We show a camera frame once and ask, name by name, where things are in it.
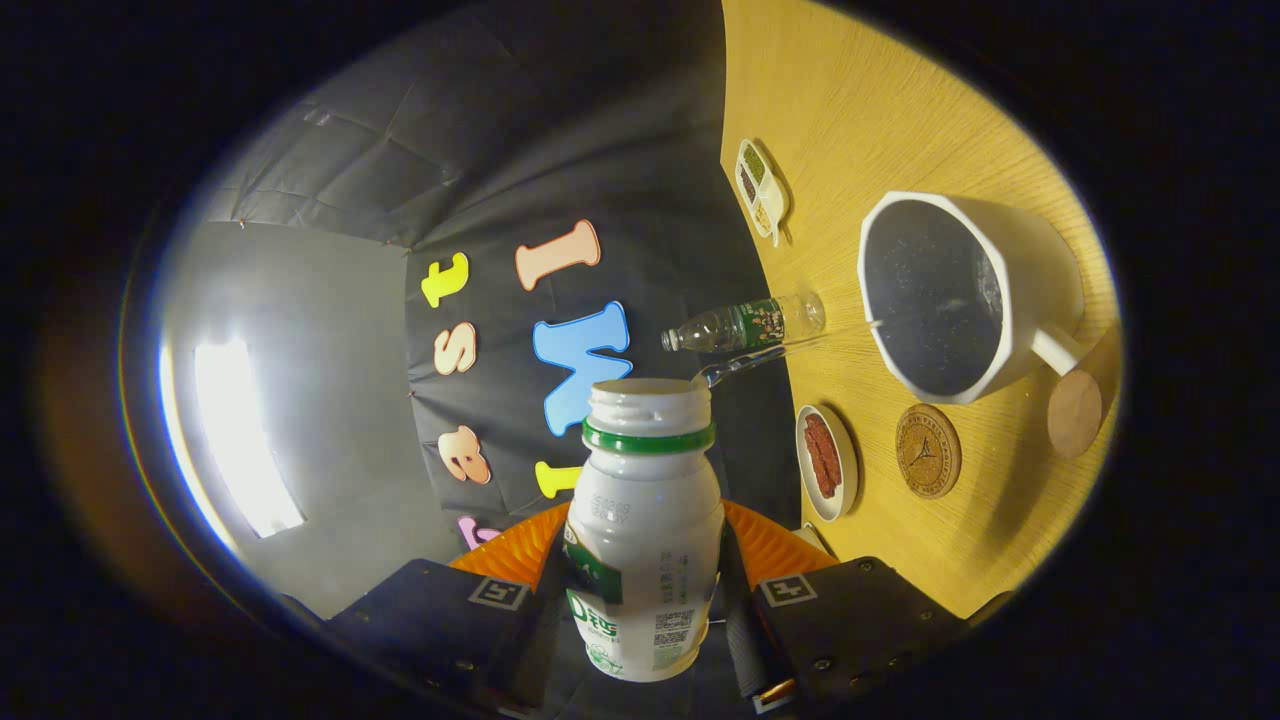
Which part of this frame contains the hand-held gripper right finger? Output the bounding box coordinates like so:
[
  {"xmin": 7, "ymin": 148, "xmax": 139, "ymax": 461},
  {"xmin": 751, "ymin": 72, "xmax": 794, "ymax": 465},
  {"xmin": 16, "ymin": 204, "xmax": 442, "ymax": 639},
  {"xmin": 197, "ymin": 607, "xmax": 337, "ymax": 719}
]
[{"xmin": 720, "ymin": 498, "xmax": 969, "ymax": 713}]

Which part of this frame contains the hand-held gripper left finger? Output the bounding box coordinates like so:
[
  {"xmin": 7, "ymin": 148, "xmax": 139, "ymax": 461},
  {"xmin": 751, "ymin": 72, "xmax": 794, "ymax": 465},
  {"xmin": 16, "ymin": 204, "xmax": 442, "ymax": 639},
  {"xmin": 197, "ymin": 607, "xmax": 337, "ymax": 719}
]
[{"xmin": 325, "ymin": 500, "xmax": 573, "ymax": 716}]

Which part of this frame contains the white juice bottle green label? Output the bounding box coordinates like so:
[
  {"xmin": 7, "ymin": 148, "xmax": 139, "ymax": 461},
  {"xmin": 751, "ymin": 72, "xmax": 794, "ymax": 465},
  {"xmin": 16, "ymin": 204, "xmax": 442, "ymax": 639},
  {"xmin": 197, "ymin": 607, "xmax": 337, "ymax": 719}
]
[{"xmin": 560, "ymin": 378, "xmax": 725, "ymax": 684}]

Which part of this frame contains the round cork coaster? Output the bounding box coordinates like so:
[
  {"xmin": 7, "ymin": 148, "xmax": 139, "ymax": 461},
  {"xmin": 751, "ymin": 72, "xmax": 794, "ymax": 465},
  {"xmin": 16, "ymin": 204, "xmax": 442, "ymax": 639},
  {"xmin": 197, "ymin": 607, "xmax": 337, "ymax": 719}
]
[{"xmin": 895, "ymin": 403, "xmax": 963, "ymax": 499}]

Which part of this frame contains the white cup with wooden handle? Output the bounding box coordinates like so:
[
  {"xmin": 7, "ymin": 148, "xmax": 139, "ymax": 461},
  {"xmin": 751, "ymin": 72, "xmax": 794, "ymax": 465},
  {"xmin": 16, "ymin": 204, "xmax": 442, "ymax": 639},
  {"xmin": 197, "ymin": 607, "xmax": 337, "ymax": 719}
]
[{"xmin": 857, "ymin": 190, "xmax": 1121, "ymax": 459}]

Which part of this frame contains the clear plastic water bottle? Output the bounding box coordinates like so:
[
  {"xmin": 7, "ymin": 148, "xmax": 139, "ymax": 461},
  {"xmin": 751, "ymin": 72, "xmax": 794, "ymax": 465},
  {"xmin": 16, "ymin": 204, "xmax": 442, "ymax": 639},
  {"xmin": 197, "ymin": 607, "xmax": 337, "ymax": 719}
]
[{"xmin": 661, "ymin": 290, "xmax": 827, "ymax": 354}]

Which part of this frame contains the white round plate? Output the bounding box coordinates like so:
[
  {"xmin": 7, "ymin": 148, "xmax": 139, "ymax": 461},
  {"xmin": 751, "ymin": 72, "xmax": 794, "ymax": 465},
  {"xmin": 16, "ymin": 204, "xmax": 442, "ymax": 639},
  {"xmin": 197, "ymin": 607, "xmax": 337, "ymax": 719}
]
[{"xmin": 796, "ymin": 404, "xmax": 859, "ymax": 523}]

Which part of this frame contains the red meat slice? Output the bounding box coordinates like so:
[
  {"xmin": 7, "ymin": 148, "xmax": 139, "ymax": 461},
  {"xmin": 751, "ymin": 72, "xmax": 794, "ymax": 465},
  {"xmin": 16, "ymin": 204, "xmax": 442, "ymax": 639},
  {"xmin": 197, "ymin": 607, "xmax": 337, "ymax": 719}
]
[
  {"xmin": 805, "ymin": 430, "xmax": 839, "ymax": 498},
  {"xmin": 808, "ymin": 415, "xmax": 843, "ymax": 481}
]

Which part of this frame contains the white divided dish with beans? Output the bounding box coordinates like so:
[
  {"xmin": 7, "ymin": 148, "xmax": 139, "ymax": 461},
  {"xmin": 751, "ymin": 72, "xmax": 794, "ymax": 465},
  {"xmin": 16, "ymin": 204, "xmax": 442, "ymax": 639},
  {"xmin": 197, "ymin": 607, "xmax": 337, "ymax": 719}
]
[{"xmin": 735, "ymin": 138, "xmax": 791, "ymax": 247}]

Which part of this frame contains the black backdrop cloth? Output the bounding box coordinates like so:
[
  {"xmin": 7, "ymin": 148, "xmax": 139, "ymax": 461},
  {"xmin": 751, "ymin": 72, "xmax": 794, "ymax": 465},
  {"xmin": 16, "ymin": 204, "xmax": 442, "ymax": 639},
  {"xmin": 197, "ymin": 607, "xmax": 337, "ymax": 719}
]
[{"xmin": 200, "ymin": 0, "xmax": 806, "ymax": 621}]

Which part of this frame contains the wooden table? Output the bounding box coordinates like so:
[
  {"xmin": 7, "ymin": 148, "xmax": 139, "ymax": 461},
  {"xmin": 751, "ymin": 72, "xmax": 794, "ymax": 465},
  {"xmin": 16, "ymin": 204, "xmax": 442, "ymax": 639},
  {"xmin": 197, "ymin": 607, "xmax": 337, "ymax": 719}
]
[{"xmin": 720, "ymin": 0, "xmax": 1123, "ymax": 621}]

